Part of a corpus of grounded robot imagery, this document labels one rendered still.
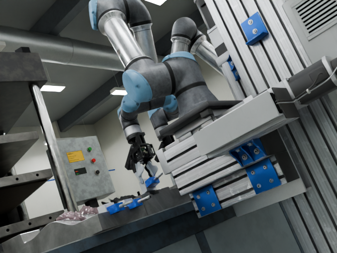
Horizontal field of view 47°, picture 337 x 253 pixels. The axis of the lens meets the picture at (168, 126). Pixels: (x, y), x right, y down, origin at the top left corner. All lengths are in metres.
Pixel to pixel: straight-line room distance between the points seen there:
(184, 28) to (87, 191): 1.17
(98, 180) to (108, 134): 8.64
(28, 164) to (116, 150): 2.50
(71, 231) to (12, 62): 1.33
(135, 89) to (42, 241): 0.63
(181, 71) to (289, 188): 0.51
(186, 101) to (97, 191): 1.34
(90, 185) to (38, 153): 7.63
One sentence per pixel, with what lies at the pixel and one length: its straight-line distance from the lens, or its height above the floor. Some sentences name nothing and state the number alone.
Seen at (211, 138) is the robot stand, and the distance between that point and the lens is 1.09.
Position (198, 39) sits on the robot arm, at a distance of 1.97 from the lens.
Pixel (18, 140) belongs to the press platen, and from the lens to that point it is 2.38.
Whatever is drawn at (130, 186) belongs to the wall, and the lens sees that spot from 10.74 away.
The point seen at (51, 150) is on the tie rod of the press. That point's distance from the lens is 2.32.
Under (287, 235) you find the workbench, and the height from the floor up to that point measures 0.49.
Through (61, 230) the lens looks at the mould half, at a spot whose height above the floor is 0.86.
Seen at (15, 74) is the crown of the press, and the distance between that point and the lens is 2.42.
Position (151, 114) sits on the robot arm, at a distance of 1.92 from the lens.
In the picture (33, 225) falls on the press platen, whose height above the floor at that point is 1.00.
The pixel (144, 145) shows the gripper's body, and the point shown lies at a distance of 1.63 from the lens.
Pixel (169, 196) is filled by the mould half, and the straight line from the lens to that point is 1.64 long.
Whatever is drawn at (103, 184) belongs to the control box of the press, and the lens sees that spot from 2.53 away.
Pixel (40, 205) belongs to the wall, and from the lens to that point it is 9.60.
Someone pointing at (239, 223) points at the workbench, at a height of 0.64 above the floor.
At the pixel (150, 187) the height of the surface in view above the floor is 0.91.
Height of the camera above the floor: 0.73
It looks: 14 degrees up
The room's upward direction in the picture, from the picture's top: 22 degrees counter-clockwise
